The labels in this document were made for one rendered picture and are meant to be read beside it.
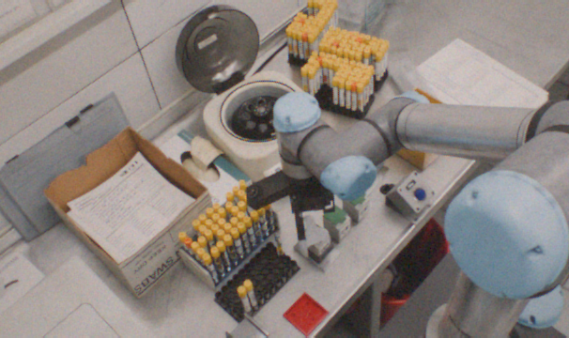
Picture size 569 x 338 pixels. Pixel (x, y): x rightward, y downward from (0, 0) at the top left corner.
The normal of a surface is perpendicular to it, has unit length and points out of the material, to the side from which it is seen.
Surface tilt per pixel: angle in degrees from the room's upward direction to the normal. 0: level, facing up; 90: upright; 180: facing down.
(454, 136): 70
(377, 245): 0
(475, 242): 82
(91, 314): 0
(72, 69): 90
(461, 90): 1
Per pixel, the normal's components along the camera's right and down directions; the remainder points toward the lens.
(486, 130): -0.88, -0.15
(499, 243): -0.80, 0.42
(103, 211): -0.08, -0.63
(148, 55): 0.73, 0.49
